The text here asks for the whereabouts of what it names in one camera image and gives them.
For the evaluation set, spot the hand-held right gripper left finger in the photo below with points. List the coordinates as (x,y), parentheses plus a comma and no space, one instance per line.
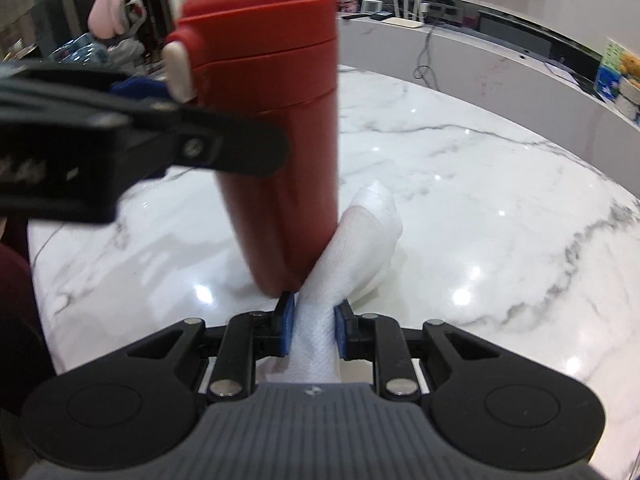
(286,325)

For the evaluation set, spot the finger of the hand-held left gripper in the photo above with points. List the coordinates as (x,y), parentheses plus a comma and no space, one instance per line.
(225,147)
(142,90)

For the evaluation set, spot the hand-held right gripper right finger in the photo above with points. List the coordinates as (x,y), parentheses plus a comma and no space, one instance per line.
(342,330)

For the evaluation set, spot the white cloth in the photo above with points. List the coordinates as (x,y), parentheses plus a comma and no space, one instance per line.
(360,240)

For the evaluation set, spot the red thermos bottle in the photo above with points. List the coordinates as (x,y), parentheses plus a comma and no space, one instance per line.
(270,60)

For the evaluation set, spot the blue patterned cloth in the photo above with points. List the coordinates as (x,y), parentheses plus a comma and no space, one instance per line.
(80,50)

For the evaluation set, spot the pink plush cushion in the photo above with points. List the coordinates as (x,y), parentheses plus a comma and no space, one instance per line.
(107,7)

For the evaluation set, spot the person's dark red clothing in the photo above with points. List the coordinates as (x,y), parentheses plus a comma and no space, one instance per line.
(20,320)

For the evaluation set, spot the pink picture card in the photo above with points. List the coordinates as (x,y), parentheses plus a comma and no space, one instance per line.
(348,4)

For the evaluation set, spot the black remote control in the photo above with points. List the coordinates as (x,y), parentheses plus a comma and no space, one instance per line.
(362,17)

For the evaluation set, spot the small white display clock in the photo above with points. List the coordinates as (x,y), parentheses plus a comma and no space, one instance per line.
(371,6)

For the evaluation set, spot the white router with antennas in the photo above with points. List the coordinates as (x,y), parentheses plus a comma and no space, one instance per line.
(407,17)

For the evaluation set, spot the white marble television cabinet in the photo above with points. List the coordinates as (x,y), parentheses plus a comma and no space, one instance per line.
(500,80)

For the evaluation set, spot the white notebook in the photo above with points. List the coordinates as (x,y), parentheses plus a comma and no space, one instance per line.
(559,71)

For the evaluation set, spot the green and blue painting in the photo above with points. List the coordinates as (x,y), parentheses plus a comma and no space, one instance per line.
(607,75)

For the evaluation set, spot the brown teddy bear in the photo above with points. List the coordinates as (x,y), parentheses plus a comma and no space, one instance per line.
(632,65)

